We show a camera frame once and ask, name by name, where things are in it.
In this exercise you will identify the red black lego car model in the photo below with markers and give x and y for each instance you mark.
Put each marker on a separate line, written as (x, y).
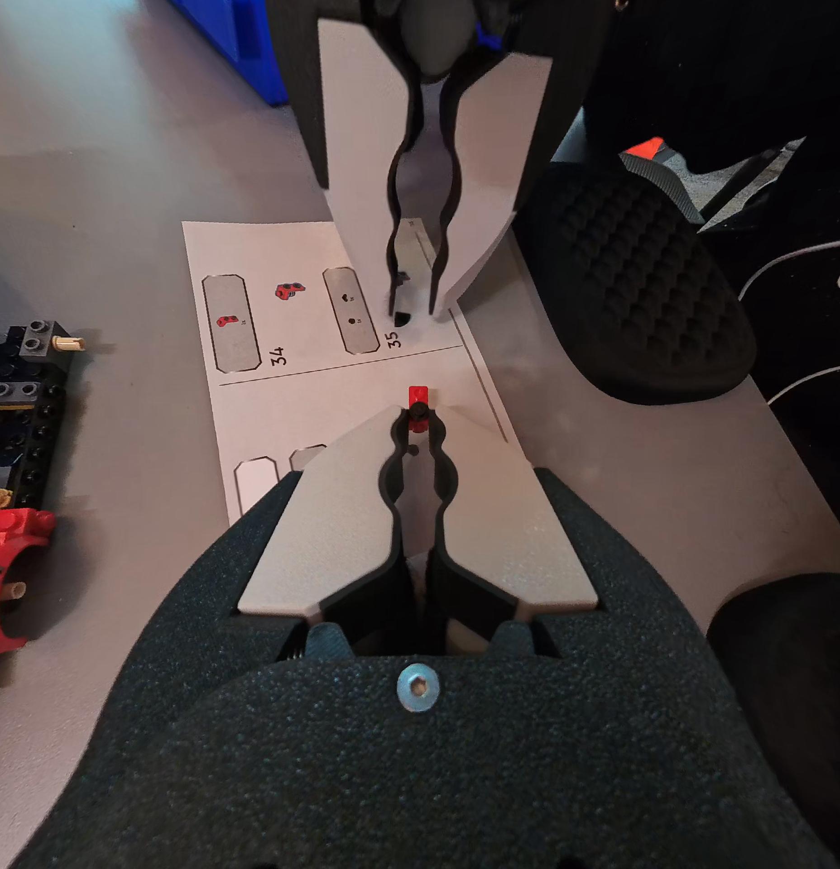
(19, 441)

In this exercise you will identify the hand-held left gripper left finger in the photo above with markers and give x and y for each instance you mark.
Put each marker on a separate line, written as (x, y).
(331, 523)

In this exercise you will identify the small red lego piece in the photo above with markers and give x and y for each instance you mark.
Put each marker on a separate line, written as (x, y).
(418, 407)

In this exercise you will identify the silver chair base leg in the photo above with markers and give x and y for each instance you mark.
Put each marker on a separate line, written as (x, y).
(752, 183)

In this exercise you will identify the small black lego piece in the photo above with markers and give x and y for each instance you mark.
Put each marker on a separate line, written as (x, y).
(401, 316)

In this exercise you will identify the grey and orange shoe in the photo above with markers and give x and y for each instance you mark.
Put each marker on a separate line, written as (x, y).
(657, 170)

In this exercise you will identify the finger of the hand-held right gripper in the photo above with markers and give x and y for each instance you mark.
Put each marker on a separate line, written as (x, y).
(501, 170)
(358, 136)

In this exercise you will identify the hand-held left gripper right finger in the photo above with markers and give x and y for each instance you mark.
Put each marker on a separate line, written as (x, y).
(515, 529)

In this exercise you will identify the lego instruction booklet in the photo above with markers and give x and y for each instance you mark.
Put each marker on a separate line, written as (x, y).
(291, 407)

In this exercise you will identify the blue bin with black divider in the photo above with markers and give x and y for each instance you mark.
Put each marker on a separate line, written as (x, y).
(236, 41)

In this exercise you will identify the black textured elbow pad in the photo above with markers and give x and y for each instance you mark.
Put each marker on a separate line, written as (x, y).
(637, 292)

